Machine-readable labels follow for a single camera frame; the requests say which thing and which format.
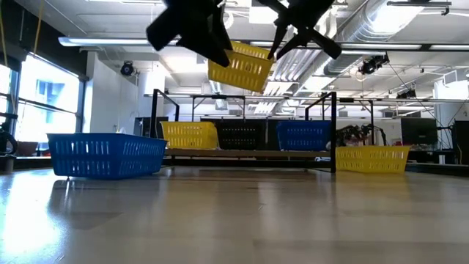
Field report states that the wooden shelf with black frame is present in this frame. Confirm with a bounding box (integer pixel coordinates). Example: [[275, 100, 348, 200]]
[[149, 89, 337, 174]]

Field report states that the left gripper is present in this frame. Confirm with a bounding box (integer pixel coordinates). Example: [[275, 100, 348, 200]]
[[145, 0, 235, 69]]

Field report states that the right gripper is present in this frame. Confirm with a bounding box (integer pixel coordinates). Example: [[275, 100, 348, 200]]
[[255, 0, 344, 62]]

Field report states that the black ceiling-mounted camera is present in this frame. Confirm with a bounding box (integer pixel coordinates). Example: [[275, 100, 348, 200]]
[[358, 54, 391, 76]]

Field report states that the fluorescent ceiling light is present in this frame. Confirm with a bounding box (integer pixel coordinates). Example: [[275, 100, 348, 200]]
[[339, 43, 469, 51], [57, 36, 181, 48]]

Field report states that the black plastic basket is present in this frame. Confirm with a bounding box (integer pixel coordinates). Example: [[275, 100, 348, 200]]
[[214, 119, 270, 151]]

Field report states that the silver ventilation duct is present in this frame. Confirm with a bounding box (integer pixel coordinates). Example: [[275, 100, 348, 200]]
[[322, 0, 426, 76]]

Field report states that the blue plastic basket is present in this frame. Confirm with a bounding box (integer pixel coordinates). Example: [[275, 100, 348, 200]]
[[276, 120, 333, 152], [46, 132, 169, 180]]

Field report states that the black background rig frame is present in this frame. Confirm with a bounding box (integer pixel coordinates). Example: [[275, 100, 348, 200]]
[[191, 94, 247, 122]]

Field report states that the yellow plastic basket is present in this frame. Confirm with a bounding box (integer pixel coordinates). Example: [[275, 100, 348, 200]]
[[207, 40, 276, 94], [160, 121, 220, 150], [335, 145, 412, 174]]

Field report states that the black aluminium rig frame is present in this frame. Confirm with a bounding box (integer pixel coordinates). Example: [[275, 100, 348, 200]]
[[160, 156, 333, 170]]

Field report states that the black monitor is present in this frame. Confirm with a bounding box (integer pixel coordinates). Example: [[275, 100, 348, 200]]
[[453, 120, 469, 166], [133, 116, 170, 140], [399, 117, 439, 146]]

